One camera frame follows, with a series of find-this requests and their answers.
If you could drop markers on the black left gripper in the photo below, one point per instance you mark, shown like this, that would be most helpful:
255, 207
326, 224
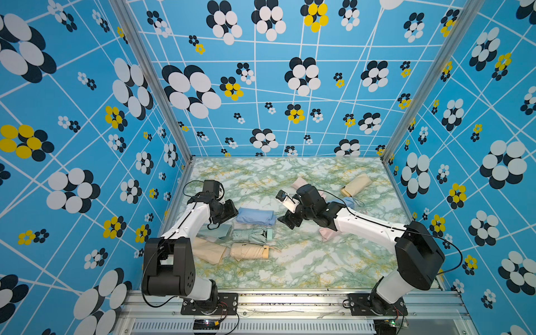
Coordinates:
232, 211

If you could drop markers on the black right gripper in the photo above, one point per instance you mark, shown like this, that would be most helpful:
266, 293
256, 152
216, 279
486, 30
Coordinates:
289, 218

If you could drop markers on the mint green umbrella sleeve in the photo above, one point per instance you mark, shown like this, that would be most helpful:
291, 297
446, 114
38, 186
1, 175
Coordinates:
215, 233

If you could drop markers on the blue sleeved umbrella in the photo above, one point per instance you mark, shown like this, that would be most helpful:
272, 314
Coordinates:
256, 217
352, 203

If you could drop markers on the beige umbrella sleeve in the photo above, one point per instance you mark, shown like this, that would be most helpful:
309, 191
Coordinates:
210, 252

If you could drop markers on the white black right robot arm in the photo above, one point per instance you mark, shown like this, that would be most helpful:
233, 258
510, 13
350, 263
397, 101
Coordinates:
418, 256

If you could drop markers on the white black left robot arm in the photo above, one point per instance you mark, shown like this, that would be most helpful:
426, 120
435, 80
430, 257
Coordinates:
169, 267

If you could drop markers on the pink sleeved umbrella far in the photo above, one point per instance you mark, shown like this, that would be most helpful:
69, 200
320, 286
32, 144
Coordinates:
298, 183

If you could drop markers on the pink sleeved umbrella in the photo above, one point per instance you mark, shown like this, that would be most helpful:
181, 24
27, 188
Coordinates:
328, 234
298, 183

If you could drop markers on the pink sleeved umbrella near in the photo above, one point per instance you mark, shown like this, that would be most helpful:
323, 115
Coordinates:
328, 234

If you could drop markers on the beige sleeved umbrella far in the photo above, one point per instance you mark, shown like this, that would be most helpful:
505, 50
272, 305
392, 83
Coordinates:
357, 185

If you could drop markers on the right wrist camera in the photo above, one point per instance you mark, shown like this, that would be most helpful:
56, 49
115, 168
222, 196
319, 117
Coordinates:
289, 203

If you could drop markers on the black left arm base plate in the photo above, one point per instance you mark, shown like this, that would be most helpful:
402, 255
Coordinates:
224, 304

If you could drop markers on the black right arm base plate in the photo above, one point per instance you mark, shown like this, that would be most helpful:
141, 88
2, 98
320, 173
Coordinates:
361, 304

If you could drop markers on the aluminium front rail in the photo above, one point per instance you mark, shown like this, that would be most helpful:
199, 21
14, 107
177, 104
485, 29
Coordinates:
302, 312

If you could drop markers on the aluminium corner post left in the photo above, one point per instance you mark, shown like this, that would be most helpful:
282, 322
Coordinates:
127, 23

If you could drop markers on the aluminium corner post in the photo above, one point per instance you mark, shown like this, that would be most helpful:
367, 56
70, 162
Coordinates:
127, 23
468, 14

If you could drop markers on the aluminium corner post right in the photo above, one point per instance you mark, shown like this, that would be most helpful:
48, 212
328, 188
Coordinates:
468, 14

